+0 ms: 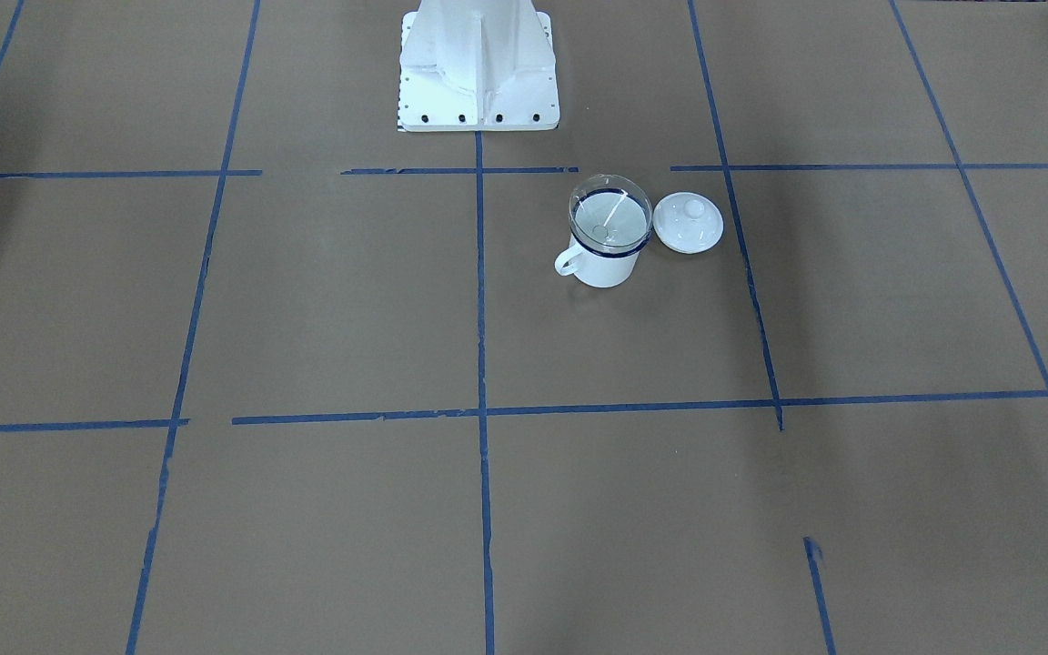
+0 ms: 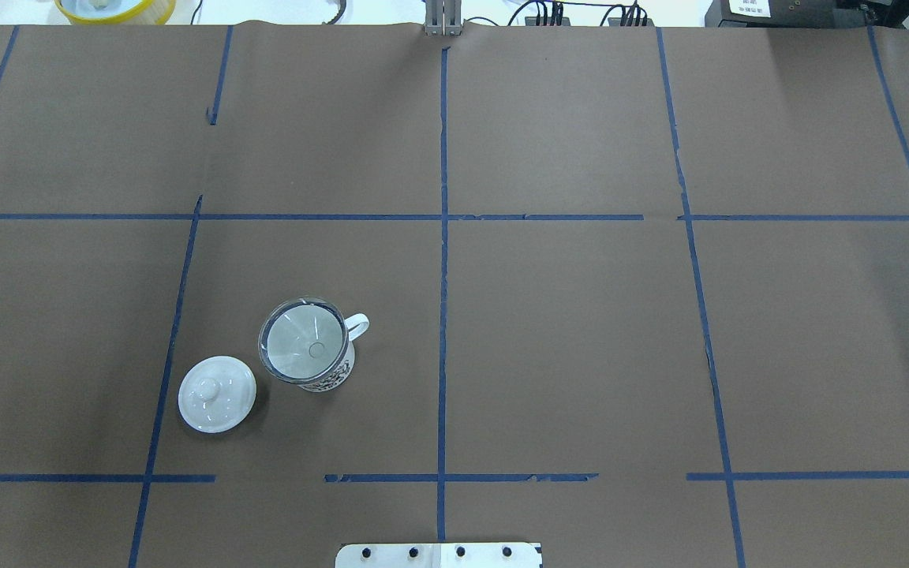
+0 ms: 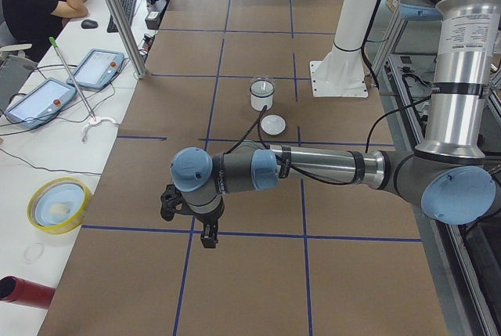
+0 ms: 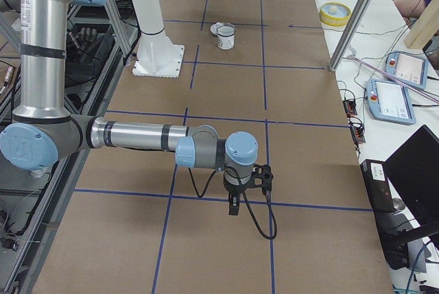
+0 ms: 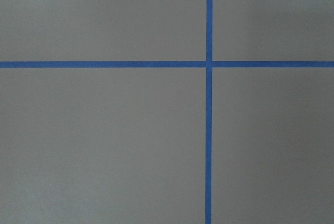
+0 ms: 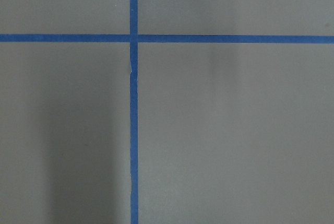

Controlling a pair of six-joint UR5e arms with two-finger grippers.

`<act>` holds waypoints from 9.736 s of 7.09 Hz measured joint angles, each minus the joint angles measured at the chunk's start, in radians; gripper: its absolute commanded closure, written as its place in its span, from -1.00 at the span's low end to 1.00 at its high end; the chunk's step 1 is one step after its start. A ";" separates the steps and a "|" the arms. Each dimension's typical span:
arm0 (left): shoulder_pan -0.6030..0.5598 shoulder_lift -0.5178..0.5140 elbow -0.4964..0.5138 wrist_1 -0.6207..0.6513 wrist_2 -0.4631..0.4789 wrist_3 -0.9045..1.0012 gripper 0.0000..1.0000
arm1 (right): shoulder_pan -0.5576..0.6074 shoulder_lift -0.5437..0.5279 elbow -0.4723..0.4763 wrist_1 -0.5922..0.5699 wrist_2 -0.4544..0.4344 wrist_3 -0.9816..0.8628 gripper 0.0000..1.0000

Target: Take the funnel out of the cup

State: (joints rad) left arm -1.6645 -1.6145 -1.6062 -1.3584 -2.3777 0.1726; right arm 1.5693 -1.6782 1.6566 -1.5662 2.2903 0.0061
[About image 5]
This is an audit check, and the blue tape line vertical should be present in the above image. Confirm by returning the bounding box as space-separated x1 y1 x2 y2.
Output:
205 0 213 224

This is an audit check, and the blue tape line horizontal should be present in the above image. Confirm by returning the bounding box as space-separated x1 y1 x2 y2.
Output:
1 61 333 68

